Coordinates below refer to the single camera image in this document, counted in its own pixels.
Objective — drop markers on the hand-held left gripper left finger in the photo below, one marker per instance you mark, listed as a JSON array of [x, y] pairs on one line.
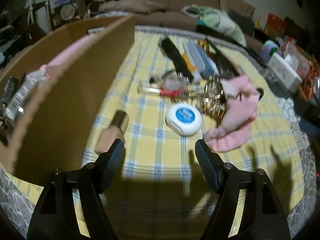
[[113, 165]]

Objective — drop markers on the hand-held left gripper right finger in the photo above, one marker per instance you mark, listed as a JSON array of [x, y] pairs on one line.
[[207, 167]]

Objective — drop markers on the beige foundation tube gold cap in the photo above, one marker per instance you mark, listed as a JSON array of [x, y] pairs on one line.
[[113, 127]]

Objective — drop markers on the white round container blue label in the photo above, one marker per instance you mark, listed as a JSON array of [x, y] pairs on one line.
[[183, 120]]

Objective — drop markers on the pink fluffy cloth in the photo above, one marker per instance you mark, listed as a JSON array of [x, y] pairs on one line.
[[237, 120]]

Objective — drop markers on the gold hair claw clip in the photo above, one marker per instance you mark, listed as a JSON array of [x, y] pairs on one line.
[[212, 105]]

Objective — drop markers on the brown cardboard box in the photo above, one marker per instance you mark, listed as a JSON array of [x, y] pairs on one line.
[[87, 80]]

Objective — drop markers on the black hairbrush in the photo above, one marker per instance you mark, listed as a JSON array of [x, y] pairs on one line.
[[175, 57]]

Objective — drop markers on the yellow plaid tablecloth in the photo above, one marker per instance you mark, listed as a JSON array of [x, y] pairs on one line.
[[155, 155]]

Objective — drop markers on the clear glass bottle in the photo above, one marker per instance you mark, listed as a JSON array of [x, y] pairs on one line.
[[175, 81]]

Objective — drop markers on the orange and white brush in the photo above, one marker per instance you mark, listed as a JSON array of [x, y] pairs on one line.
[[190, 66]]

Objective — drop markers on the white squeeze tube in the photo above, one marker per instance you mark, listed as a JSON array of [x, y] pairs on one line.
[[22, 92]]

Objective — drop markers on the white patterned box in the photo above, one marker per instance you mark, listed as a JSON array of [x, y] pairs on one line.
[[285, 72]]

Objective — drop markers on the pink tissue box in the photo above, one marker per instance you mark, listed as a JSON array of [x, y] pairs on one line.
[[65, 52]]

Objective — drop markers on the black glittery case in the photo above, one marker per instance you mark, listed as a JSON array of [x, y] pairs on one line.
[[8, 88]]

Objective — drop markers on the purple green round toy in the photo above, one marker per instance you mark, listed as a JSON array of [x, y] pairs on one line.
[[270, 48]]

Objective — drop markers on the pink patterned box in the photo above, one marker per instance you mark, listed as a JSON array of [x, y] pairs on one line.
[[296, 57]]

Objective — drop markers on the dark grey cushion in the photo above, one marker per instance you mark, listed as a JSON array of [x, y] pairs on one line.
[[241, 21]]

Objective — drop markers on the red gift box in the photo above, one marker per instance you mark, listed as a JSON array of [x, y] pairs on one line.
[[275, 22]]

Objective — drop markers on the round tin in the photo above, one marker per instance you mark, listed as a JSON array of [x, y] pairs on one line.
[[67, 11]]

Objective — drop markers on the beige blanket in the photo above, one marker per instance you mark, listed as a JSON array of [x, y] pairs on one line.
[[130, 5]]

